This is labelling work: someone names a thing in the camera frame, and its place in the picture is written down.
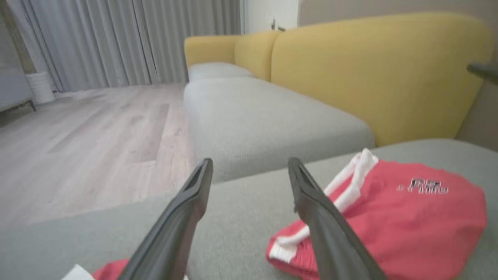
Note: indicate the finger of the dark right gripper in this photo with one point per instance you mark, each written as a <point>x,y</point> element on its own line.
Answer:
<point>486,70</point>

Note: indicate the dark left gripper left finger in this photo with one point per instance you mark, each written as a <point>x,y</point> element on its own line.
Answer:
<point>171,241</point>

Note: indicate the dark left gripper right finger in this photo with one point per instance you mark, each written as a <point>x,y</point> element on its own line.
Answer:
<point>334,241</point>

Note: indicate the red basketball jersey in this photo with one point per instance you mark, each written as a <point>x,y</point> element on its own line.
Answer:
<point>109,271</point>

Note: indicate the red shorts white stripes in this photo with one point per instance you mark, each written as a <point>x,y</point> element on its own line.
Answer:
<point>408,229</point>

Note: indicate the large grey sofa seat cushion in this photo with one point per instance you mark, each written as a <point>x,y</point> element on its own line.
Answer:
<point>249,225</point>

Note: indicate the wide yellow sofa backrest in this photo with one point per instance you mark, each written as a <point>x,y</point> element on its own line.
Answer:
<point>381,74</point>

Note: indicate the medium grey sofa seat cushion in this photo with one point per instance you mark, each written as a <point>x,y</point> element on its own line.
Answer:
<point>264,120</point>

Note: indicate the small grey sofa seat cushion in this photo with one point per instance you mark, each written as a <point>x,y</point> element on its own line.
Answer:
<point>218,70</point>

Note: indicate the yellow sofa armrest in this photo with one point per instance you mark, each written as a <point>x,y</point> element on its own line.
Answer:
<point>210,48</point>

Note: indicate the white ribbed plant pot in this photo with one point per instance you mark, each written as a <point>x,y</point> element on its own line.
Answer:
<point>41,87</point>

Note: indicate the narrow yellow sofa backrest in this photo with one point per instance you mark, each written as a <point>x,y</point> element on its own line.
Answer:
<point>255,54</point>

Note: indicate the grey pleated curtain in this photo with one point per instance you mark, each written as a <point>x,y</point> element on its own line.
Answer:
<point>116,39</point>

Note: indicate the pale green tv cabinet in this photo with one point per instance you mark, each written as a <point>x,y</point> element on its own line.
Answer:
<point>13,91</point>

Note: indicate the small wall fixture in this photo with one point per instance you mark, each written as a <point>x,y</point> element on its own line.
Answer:
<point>277,25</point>

